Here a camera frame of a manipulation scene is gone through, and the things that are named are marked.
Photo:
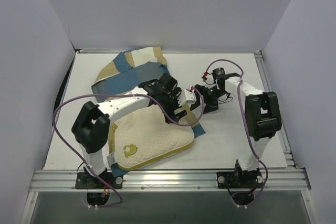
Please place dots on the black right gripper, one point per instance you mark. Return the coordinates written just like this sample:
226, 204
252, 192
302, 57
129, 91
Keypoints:
203, 98

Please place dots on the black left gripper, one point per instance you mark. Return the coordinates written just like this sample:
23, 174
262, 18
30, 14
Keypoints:
173, 105

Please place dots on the cream pillow with yellow edge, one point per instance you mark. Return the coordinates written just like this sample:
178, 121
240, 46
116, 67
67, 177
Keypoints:
143, 137

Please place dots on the blue tan white checked pillowcase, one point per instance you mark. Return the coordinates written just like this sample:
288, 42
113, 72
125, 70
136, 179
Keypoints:
126, 71

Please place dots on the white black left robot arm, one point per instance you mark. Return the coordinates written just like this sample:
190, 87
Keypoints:
91, 127

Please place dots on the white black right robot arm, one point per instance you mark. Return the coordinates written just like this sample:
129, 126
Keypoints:
260, 112

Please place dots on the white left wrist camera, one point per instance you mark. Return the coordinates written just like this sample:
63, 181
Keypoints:
189, 97

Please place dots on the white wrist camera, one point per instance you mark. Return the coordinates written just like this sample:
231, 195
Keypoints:
189, 97
208, 79

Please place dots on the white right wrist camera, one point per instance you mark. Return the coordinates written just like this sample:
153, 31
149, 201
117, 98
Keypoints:
208, 79

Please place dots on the aluminium back frame rail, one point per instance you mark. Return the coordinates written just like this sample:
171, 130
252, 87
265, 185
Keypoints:
211, 51

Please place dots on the aluminium frame rail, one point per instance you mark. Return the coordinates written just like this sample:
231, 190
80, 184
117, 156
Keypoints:
166, 180
211, 51

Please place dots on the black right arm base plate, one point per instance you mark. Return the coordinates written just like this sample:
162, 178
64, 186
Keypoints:
239, 179

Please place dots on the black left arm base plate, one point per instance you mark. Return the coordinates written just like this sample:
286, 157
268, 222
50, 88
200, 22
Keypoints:
85, 180

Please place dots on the aluminium front frame rail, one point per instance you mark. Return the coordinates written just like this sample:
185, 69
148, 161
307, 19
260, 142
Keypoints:
166, 180

